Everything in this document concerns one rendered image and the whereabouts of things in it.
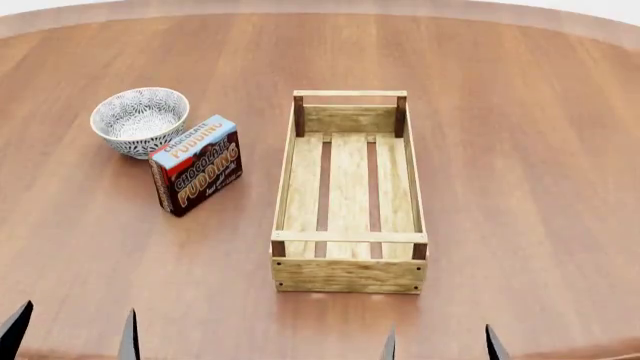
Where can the black white patterned bowl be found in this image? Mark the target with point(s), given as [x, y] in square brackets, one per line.
[140, 123]

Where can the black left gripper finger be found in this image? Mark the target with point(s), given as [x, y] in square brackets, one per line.
[130, 337]
[15, 333]

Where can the wooden slatted tray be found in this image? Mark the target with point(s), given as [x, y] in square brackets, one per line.
[350, 195]

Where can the chocolate pudding box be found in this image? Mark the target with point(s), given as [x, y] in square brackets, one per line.
[200, 170]

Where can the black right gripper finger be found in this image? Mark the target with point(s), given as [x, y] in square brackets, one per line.
[389, 347]
[496, 347]

